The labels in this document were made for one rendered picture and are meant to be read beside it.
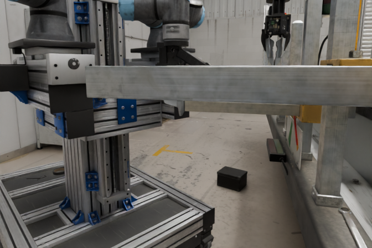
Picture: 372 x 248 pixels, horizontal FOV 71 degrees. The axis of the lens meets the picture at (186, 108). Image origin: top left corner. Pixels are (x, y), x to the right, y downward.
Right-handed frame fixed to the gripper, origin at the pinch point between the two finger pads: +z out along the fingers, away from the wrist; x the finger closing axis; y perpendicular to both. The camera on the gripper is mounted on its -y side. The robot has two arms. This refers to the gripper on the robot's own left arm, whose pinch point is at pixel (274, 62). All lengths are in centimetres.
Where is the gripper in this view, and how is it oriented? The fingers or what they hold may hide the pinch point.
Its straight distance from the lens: 93.0
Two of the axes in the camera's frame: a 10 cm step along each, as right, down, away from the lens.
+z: 0.0, 9.9, 1.6
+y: -2.4, 1.6, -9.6
